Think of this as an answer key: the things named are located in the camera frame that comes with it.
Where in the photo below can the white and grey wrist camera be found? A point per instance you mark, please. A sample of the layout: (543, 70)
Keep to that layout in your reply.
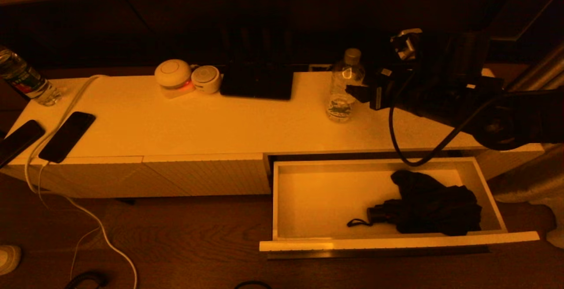
(406, 44)

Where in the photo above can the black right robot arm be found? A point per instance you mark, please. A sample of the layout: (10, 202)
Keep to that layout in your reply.
(506, 121)

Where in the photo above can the clear plastic bottle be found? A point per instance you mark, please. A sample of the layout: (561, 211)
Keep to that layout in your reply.
(348, 73)

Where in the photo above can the white round red-lit device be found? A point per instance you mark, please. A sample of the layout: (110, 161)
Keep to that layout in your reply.
(172, 73)

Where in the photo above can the white cabinet drawer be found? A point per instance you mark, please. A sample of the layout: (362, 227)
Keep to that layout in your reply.
(317, 201)

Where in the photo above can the white shoe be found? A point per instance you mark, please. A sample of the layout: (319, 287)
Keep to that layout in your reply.
(9, 259)

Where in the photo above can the white low cabinet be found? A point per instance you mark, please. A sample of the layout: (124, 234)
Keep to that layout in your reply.
(220, 121)

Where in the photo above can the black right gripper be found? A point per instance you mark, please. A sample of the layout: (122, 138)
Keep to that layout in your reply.
(403, 90)

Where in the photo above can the green label water bottle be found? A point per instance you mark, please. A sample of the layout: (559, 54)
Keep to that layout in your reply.
(24, 79)

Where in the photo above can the small white round speaker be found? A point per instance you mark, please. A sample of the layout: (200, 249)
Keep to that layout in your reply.
(205, 79)

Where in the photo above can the black flat box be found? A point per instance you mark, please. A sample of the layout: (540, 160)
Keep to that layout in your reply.
(255, 84)

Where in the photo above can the black umbrella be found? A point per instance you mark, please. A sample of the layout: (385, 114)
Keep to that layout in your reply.
(432, 205)

